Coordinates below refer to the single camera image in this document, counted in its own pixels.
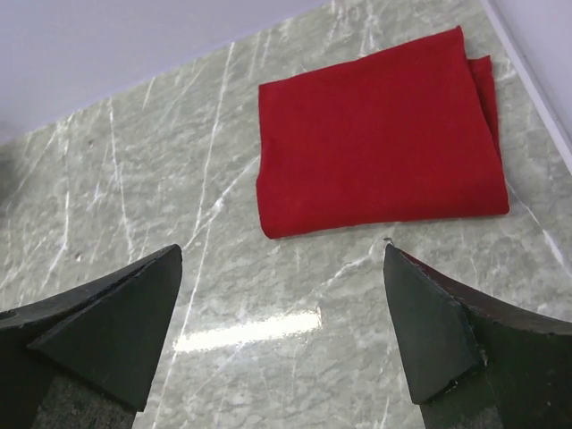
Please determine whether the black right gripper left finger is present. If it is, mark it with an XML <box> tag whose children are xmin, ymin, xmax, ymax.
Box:
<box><xmin>1</xmin><ymin>244</ymin><xmax>182</xmax><ymax>428</ymax></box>

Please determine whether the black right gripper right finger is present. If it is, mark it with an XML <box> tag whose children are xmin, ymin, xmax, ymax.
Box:
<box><xmin>383</xmin><ymin>244</ymin><xmax>571</xmax><ymax>428</ymax></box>

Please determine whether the folded red t shirt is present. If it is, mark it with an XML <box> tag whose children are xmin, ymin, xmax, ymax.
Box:
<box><xmin>256</xmin><ymin>27</ymin><xmax>509</xmax><ymax>239</ymax></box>

